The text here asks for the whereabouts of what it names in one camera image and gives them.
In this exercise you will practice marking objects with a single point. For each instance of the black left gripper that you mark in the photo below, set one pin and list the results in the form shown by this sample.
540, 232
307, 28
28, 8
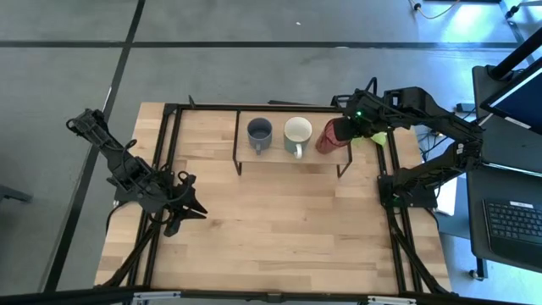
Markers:
167, 195

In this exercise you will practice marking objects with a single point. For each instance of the green cloth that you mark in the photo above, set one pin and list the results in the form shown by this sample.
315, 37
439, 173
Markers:
377, 138

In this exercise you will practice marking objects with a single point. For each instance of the computer monitor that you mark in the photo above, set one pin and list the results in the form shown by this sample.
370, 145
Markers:
518, 101

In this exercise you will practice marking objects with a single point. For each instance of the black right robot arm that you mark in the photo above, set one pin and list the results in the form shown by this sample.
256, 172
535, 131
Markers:
444, 123

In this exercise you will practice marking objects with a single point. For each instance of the dark computer cart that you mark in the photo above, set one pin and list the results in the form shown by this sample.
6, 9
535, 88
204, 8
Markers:
499, 152

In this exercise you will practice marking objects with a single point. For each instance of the red tumbler cup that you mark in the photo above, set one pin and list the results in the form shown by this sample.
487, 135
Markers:
327, 142

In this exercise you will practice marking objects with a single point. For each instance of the wooden shelf with black legs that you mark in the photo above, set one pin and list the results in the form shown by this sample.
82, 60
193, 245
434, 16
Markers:
279, 159

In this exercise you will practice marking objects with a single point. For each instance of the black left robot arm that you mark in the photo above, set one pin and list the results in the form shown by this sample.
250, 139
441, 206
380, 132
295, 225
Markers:
106, 144

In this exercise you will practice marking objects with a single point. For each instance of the white paper sheet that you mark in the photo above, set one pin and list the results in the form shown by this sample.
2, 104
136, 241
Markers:
448, 199

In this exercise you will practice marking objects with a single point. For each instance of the black keyboard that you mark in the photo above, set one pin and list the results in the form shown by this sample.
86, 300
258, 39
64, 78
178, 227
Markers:
514, 224

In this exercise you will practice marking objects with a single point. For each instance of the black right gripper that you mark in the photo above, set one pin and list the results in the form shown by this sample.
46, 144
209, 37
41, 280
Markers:
366, 114

